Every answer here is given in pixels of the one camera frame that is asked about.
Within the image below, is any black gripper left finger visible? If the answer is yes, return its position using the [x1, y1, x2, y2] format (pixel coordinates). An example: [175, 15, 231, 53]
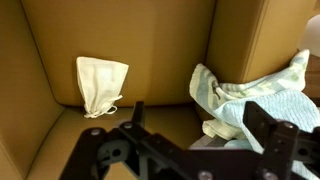
[59, 101, 198, 180]

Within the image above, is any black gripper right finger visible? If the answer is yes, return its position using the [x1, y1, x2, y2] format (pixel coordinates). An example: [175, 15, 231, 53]
[242, 100, 320, 180]

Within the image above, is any green white striped cloth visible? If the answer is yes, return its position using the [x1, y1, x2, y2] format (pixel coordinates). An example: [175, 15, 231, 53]
[188, 48, 311, 141]

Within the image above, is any brown armchair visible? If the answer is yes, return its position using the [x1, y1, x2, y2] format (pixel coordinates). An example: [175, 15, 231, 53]
[0, 0, 318, 180]

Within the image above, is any white drawstring bag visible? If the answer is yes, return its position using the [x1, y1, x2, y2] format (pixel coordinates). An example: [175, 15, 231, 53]
[75, 56, 130, 119]

